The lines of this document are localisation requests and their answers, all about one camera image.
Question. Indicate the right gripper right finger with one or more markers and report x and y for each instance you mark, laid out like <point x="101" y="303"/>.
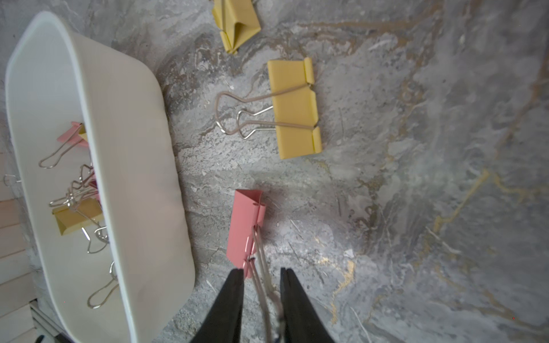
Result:
<point x="302" y="324"/>

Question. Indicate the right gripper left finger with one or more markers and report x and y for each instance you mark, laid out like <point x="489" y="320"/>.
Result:
<point x="224" y="320"/>

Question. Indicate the pink binder clip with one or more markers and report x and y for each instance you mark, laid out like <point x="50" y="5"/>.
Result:
<point x="245" y="249"/>

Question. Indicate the white storage box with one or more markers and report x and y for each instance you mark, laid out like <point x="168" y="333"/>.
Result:
<point x="71" y="100"/>

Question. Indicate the yellow binder clip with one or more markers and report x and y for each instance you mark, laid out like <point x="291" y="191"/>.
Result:
<point x="293" y="114"/>
<point x="237" y="22"/>

